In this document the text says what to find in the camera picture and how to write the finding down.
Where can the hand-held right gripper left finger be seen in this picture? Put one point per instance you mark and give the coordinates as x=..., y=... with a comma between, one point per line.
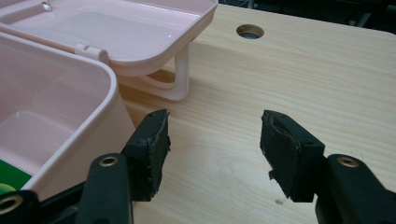
x=148, y=155

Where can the green packet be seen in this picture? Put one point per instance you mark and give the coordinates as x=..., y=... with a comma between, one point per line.
x=11, y=179

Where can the pink plastic storage box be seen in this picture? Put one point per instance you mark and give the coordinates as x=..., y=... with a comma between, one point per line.
x=93, y=46

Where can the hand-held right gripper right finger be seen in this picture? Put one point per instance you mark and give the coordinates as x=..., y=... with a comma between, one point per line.
x=289, y=155

